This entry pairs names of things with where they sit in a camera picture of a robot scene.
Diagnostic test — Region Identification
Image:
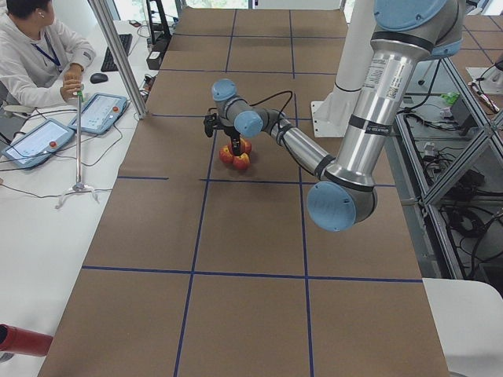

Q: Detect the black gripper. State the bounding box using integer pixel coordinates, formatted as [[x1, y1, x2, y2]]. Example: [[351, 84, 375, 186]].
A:
[[225, 127, 241, 156]]

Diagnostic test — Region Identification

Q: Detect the red yellow apple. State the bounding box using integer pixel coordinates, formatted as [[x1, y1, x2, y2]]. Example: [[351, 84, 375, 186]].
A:
[[240, 137, 252, 154]]

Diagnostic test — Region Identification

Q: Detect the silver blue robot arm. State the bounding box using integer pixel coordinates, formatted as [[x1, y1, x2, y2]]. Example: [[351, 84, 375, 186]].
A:
[[204, 1, 466, 232]]

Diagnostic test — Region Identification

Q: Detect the person's left hand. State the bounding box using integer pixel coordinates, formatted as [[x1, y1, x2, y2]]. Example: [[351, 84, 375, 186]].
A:
[[60, 78, 83, 102]]

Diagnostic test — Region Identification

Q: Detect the person's right hand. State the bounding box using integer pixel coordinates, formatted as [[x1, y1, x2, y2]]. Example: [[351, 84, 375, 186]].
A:
[[64, 63, 84, 82]]

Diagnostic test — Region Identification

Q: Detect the red apple left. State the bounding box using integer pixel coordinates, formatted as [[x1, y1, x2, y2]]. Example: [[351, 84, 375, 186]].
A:
[[218, 145, 234, 164]]

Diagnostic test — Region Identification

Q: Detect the red apple front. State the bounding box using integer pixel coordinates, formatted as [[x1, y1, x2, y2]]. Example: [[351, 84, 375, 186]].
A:
[[233, 152, 251, 170]]

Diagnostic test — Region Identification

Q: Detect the black box on table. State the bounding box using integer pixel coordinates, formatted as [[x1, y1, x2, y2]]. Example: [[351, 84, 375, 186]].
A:
[[146, 51, 163, 71]]

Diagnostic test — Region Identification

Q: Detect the blue teach pendant far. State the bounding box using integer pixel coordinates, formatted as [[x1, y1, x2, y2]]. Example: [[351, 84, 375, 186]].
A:
[[81, 93, 127, 134]]

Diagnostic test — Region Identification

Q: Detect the blue teach pendant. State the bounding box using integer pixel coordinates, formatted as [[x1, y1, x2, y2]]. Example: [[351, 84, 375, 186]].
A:
[[2, 119, 75, 169], [81, 93, 127, 134]]

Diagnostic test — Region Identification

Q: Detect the brown paper table cover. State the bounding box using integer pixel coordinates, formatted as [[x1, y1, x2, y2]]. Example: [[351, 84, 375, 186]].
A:
[[40, 9, 448, 376]]

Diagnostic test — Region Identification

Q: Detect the black keyboard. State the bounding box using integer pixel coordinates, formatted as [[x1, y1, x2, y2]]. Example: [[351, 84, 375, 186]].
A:
[[100, 33, 134, 73]]

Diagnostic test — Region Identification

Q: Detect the black computer mouse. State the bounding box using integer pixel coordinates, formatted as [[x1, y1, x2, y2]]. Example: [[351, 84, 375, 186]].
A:
[[90, 73, 108, 84]]

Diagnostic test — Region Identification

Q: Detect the silver stand with green tip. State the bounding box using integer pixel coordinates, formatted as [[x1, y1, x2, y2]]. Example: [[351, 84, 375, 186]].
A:
[[55, 90, 99, 210]]

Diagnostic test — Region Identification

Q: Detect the blue teach pendant near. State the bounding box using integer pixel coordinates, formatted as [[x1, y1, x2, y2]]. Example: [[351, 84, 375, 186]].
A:
[[2, 119, 75, 169]]

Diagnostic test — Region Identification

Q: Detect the person in white hoodie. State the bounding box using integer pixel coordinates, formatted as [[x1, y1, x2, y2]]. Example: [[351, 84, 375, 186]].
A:
[[1, 1, 96, 108]]

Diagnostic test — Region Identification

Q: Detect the red cylinder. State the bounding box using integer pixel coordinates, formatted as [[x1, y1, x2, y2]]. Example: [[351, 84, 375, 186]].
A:
[[1, 324, 53, 357]]

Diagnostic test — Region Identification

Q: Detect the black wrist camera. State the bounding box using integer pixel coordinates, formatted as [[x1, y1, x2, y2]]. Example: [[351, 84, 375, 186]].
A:
[[204, 113, 218, 138]]

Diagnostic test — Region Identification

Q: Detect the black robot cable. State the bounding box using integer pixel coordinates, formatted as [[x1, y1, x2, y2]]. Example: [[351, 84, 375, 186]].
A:
[[249, 90, 296, 119]]

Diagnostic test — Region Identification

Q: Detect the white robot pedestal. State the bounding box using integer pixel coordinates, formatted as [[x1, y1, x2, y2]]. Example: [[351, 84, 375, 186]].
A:
[[311, 0, 376, 137]]

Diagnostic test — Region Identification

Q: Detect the aluminium frame post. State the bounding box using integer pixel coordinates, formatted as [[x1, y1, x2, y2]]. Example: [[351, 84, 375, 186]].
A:
[[89, 0, 147, 119]]

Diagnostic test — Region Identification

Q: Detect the aluminium frame rack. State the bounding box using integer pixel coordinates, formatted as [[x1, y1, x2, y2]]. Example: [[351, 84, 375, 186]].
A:
[[386, 59, 502, 286]]

